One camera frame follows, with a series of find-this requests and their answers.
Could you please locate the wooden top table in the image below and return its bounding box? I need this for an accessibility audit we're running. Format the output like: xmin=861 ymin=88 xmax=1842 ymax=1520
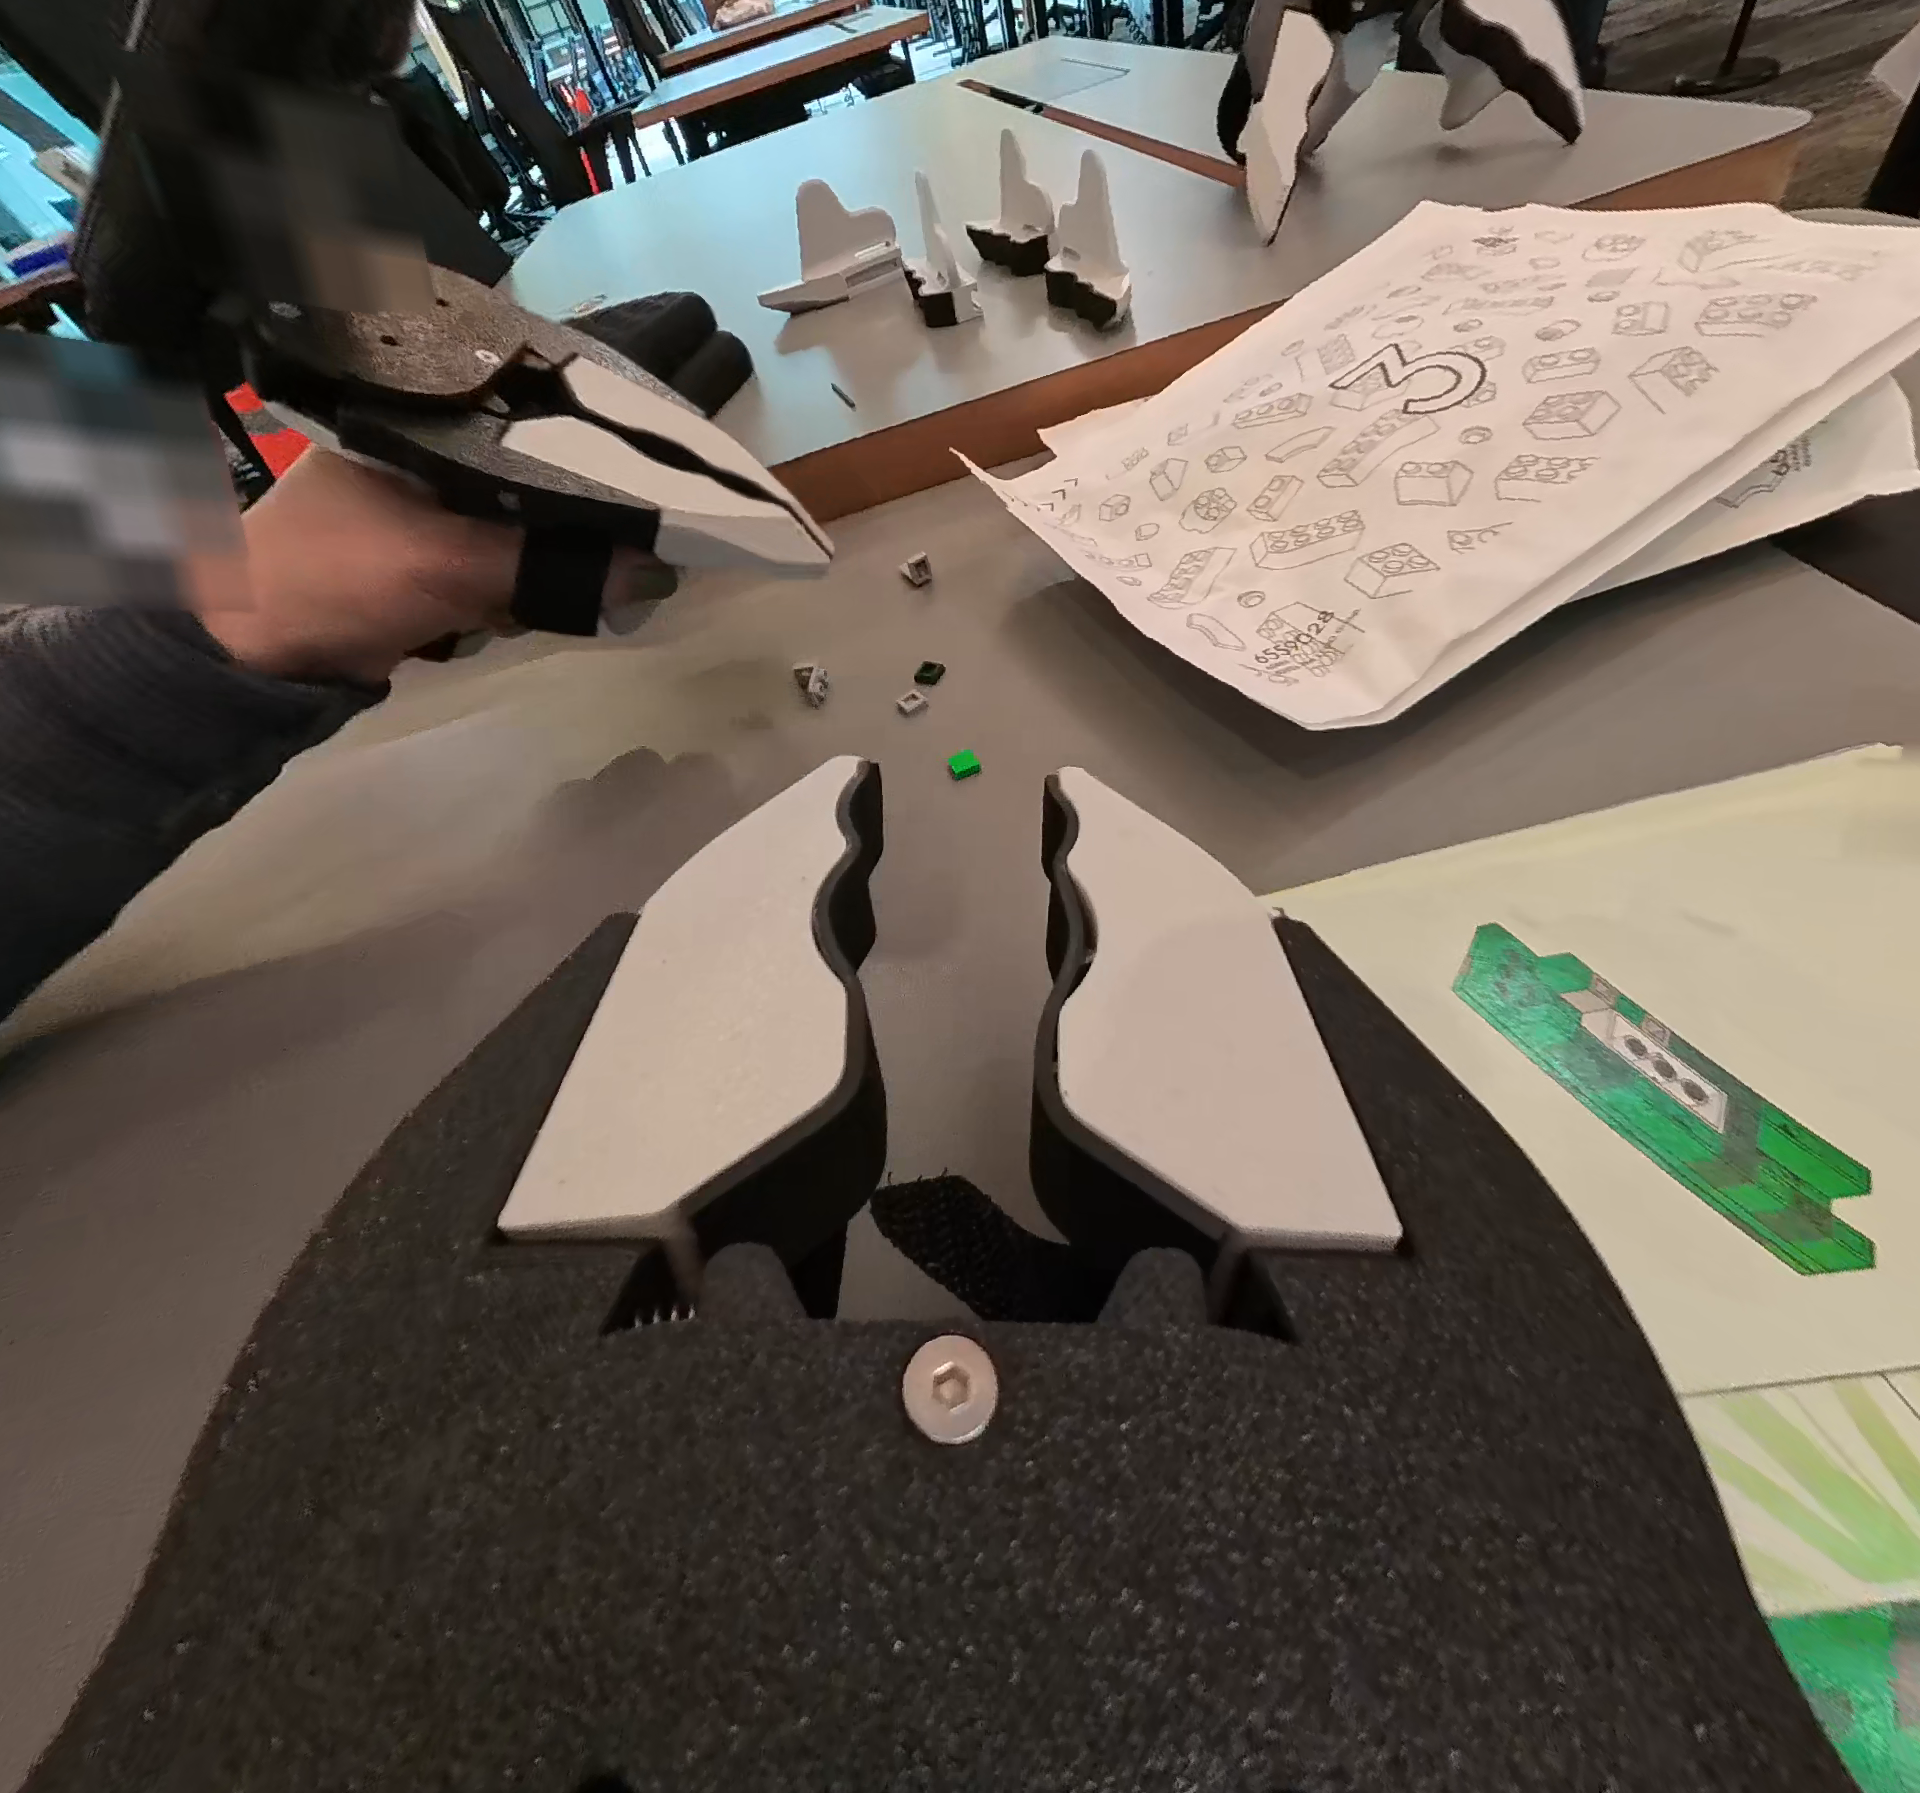
xmin=632 ymin=0 xmax=935 ymax=165

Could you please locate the black office chair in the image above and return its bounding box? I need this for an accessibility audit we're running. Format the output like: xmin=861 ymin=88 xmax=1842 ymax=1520
xmin=420 ymin=0 xmax=601 ymax=239

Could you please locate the grey desk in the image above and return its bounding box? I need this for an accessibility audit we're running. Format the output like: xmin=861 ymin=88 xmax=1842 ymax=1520
xmin=0 ymin=449 xmax=1920 ymax=1793

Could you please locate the person's left hand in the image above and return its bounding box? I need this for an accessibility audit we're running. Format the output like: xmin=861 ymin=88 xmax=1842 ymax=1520
xmin=220 ymin=449 xmax=679 ymax=689

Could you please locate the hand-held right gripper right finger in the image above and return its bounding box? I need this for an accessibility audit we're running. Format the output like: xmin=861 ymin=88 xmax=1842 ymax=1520
xmin=1032 ymin=769 xmax=1406 ymax=1259

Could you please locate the black foam pad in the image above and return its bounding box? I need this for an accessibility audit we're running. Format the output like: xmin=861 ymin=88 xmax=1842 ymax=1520
xmin=564 ymin=297 xmax=724 ymax=372
xmin=658 ymin=331 xmax=762 ymax=424

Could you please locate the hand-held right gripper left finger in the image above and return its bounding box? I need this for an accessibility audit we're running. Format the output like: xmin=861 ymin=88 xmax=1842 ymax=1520
xmin=497 ymin=750 xmax=887 ymax=1259

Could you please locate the pale green instruction booklet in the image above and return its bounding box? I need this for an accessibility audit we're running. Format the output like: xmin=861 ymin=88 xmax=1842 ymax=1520
xmin=1254 ymin=748 xmax=1920 ymax=1793

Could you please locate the person's left forearm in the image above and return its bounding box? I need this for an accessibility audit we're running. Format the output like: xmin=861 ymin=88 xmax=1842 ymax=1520
xmin=0 ymin=600 xmax=392 ymax=1019

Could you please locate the white printed bracket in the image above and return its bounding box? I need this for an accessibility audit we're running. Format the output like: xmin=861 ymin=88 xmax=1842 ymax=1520
xmin=762 ymin=179 xmax=902 ymax=318

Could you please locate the spare white gripper finger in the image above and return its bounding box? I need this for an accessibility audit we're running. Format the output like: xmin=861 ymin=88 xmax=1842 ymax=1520
xmin=902 ymin=175 xmax=991 ymax=331
xmin=1045 ymin=142 xmax=1142 ymax=326
xmin=970 ymin=129 xmax=1063 ymax=283

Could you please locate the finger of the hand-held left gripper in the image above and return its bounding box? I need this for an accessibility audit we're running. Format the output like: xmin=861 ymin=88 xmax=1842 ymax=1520
xmin=504 ymin=412 xmax=838 ymax=572
xmin=548 ymin=362 xmax=802 ymax=500

